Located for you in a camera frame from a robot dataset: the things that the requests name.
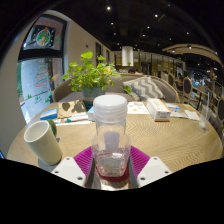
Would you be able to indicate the grey zigzag cushion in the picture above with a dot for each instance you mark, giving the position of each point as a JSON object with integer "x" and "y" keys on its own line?
{"x": 146, "y": 88}

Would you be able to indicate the white mug with green print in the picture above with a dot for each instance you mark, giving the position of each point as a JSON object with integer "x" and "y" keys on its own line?
{"x": 43, "y": 143}

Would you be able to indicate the clear plastic cup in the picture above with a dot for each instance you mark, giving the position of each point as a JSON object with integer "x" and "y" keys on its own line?
{"x": 204, "y": 117}

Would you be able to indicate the beige curved sofa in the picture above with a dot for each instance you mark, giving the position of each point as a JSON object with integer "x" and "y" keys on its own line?
{"x": 61, "y": 91}

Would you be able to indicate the green potted plant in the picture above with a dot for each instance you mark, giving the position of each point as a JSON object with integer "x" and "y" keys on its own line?
{"x": 88, "y": 75}

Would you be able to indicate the small blue and white box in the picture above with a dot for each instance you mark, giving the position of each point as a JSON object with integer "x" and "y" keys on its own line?
{"x": 90, "y": 114}

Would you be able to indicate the group of dining chairs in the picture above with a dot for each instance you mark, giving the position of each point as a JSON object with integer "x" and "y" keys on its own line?
{"x": 187, "y": 87}

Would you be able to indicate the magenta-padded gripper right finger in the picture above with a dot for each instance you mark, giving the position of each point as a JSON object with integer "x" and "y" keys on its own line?
{"x": 154, "y": 170}

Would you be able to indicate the clear bottle with white cap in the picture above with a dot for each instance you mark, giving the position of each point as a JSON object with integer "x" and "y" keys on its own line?
{"x": 110, "y": 113}

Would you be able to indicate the white printed paper sheet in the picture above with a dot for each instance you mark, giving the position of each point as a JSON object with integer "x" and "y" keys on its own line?
{"x": 137, "y": 108}

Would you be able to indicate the white and orange box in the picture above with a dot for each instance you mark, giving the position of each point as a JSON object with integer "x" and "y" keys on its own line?
{"x": 158, "y": 110}

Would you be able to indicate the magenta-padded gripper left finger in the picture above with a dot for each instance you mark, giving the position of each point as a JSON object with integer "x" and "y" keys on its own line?
{"x": 68, "y": 171}

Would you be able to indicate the ceiling lights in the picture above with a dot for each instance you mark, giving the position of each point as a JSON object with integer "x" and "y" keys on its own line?
{"x": 108, "y": 8}

